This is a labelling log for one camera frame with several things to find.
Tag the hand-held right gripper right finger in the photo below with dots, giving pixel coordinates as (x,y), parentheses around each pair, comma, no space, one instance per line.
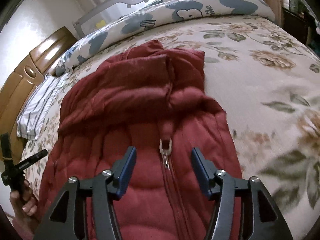
(201,170)

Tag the blue white printed duvet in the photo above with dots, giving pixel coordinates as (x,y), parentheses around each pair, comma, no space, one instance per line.
(200,2)

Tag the striped white pillow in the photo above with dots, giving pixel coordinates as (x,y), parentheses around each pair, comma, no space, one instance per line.
(40,105)

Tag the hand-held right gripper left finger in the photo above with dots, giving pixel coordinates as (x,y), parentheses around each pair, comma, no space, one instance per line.
(126,170)

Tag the wooden headboard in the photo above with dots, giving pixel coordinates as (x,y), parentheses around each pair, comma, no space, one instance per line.
(22,80)

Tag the floral bed blanket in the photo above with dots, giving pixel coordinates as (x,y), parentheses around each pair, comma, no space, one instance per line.
(262,85)

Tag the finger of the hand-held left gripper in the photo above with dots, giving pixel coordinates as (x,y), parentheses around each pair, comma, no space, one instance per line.
(5,147)
(32,158)

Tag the dark red puffer jacket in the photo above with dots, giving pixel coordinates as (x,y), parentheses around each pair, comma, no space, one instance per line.
(130,100)

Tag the person's left hand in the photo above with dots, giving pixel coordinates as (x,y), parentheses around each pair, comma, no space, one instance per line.
(27,202)

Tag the dark cluttered shelf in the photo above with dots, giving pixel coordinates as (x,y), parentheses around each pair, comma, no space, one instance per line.
(297,17)

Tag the grey bed guard rail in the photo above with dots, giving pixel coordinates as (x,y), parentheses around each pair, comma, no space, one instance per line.
(120,5)

